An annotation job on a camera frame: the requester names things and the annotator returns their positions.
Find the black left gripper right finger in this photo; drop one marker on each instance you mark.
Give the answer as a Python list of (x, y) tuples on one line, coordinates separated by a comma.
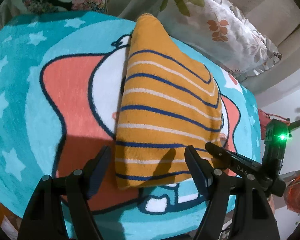
[(214, 185)]

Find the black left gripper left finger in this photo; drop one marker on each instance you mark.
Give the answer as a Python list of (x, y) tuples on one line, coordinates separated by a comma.
[(81, 185)]

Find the mustard striped knit sweater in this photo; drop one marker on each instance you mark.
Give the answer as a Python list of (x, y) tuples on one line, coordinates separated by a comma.
[(170, 101)]

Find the red plastic bag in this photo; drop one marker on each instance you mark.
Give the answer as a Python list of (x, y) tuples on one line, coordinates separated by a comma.
[(292, 195)]

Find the red cloth beside bed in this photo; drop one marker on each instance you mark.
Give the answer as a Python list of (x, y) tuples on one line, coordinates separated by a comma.
[(265, 119)]

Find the turquoise cartoon fleece blanket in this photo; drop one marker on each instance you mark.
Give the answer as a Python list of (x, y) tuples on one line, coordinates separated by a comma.
[(61, 78)]

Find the beige bed sheet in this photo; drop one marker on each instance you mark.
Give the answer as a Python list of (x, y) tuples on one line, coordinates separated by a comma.
[(279, 20)]

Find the leaf print white pillow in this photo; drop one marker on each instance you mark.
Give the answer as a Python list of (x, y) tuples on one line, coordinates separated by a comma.
[(219, 30)]

